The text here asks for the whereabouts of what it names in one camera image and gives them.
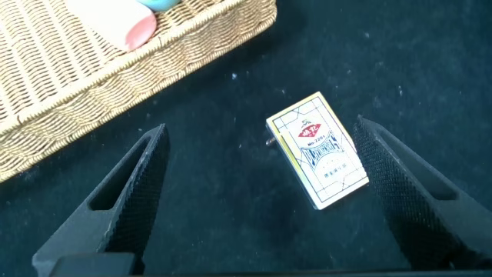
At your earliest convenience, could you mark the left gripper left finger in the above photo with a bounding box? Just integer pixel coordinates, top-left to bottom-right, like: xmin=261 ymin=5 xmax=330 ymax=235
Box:
xmin=32 ymin=123 xmax=171 ymax=277

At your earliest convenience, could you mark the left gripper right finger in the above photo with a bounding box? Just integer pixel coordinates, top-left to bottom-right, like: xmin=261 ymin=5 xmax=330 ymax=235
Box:
xmin=352 ymin=114 xmax=492 ymax=270

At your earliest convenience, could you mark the playing card box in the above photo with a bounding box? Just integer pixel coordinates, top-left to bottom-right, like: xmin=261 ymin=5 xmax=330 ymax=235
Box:
xmin=264 ymin=91 xmax=370 ymax=211

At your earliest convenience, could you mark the pink plastic bottle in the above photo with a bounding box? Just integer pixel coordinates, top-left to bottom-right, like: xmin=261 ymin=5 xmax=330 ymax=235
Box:
xmin=65 ymin=0 xmax=158 ymax=53

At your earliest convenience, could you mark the light blue plastic mug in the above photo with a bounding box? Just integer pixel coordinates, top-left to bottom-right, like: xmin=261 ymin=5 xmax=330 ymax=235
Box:
xmin=136 ymin=0 xmax=181 ymax=12

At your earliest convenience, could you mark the wicker basket holding lotion bottle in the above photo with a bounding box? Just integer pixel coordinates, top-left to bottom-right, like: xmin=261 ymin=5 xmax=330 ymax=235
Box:
xmin=0 ymin=0 xmax=278 ymax=184

